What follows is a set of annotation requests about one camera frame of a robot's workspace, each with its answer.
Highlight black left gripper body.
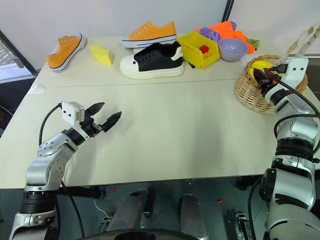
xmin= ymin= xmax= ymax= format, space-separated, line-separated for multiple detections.
xmin=79 ymin=112 xmax=105 ymax=138

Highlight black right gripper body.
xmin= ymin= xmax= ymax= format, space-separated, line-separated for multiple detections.
xmin=260 ymin=71 xmax=283 ymax=95

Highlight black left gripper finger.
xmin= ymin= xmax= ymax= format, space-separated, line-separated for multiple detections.
xmin=87 ymin=101 xmax=106 ymax=117
xmin=102 ymin=111 xmax=123 ymax=133

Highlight yellow fruit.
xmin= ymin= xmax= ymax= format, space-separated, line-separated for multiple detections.
xmin=250 ymin=60 xmax=274 ymax=76

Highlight small green toy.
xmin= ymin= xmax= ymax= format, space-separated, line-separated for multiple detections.
xmin=245 ymin=37 xmax=261 ymax=50

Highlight purple plastic bowl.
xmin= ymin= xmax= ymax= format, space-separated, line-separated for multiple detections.
xmin=218 ymin=37 xmax=249 ymax=62

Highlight yellow foam block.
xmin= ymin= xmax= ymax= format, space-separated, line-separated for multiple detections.
xmin=89 ymin=43 xmax=114 ymax=67

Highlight orange cloth pile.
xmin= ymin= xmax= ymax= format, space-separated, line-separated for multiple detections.
xmin=194 ymin=20 xmax=256 ymax=55

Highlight purple plastic bag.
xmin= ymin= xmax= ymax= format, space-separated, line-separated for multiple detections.
xmin=198 ymin=26 xmax=222 ymax=43

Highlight orange canvas sneaker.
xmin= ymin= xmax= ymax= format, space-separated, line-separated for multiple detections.
xmin=121 ymin=21 xmax=178 ymax=49
xmin=45 ymin=32 xmax=89 ymax=74

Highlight yellow plastic bin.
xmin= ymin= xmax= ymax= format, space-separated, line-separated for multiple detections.
xmin=175 ymin=31 xmax=221 ymax=70

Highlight black and white sneaker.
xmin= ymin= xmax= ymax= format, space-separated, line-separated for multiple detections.
xmin=119 ymin=41 xmax=186 ymax=81

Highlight dark rounded robot leg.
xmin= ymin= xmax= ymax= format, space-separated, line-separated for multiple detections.
xmin=179 ymin=193 xmax=210 ymax=240
xmin=106 ymin=187 xmax=155 ymax=234

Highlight black rounded robot torso edge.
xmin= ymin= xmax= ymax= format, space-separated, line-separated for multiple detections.
xmin=81 ymin=228 xmax=201 ymax=240

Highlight wicker basket with handle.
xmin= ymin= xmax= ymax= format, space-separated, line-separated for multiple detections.
xmin=233 ymin=23 xmax=320 ymax=115

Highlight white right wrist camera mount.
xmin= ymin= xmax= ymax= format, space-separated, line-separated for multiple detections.
xmin=281 ymin=57 xmax=309 ymax=90

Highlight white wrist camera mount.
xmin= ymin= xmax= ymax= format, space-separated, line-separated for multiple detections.
xmin=281 ymin=57 xmax=309 ymax=90
xmin=60 ymin=100 xmax=88 ymax=126

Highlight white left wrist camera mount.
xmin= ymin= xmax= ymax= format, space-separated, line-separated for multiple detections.
xmin=60 ymin=100 xmax=88 ymax=126

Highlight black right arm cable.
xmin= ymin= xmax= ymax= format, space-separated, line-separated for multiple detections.
xmin=271 ymin=63 xmax=320 ymax=141

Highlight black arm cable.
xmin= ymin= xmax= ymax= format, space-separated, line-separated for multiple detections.
xmin=38 ymin=103 xmax=63 ymax=146
xmin=271 ymin=63 xmax=320 ymax=141

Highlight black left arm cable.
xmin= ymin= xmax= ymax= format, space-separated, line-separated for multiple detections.
xmin=38 ymin=103 xmax=63 ymax=146

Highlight black vertical post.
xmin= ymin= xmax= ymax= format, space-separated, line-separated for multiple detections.
xmin=220 ymin=0 xmax=233 ymax=24

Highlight black table frame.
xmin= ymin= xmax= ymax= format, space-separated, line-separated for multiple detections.
xmin=56 ymin=176 xmax=264 ymax=201

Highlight thin white floor cable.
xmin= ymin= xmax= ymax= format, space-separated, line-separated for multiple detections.
xmin=93 ymin=198 xmax=111 ymax=219

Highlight dark window frame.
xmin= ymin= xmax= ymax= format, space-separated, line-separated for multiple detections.
xmin=0 ymin=29 xmax=39 ymax=85

